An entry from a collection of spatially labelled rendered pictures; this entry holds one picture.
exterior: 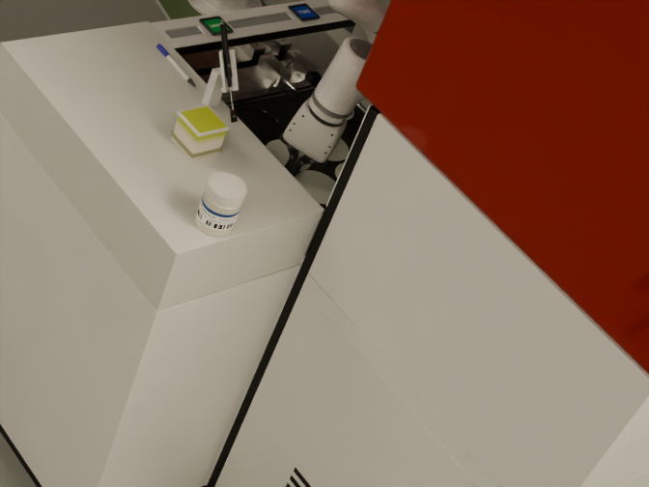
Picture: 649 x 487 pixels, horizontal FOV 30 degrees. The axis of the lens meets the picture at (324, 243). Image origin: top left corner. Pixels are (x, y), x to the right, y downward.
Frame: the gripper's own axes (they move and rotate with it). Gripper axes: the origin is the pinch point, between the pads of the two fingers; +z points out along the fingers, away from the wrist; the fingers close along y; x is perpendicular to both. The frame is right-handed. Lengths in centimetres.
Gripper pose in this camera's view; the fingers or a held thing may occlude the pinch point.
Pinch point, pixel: (293, 165)
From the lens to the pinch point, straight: 245.7
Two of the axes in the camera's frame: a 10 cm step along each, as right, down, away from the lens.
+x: -3.2, 5.4, -7.8
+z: -4.4, 6.4, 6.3
